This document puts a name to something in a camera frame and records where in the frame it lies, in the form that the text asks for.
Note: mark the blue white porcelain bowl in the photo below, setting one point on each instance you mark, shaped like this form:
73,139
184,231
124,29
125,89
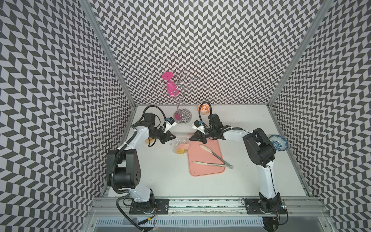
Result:
279,142

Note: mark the metal tongs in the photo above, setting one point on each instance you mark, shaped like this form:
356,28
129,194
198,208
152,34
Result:
216,162

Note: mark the orange patterned small bowl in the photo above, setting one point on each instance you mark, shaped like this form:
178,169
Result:
204,109

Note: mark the pink ornament on stand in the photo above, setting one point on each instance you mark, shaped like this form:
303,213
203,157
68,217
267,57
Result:
171,87

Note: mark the aluminium front rail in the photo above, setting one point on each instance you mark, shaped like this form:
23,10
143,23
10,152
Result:
239,206

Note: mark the pink plastic tray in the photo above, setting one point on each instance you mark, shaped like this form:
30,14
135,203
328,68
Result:
196,153

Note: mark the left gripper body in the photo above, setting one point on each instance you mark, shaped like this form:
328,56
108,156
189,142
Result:
158,134

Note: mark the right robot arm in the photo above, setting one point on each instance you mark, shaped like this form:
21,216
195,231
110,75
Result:
259,148

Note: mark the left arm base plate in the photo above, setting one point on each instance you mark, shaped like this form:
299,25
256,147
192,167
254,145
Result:
160,206

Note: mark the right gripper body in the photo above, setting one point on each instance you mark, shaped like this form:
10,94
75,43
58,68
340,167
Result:
204,136

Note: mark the clear resealable bag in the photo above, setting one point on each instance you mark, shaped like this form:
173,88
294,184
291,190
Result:
181,143
150,141

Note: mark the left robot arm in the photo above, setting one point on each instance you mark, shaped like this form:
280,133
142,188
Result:
123,171

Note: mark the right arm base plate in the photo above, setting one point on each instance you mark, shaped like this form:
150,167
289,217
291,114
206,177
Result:
263,206

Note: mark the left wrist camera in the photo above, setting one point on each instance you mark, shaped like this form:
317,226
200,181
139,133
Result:
170,122

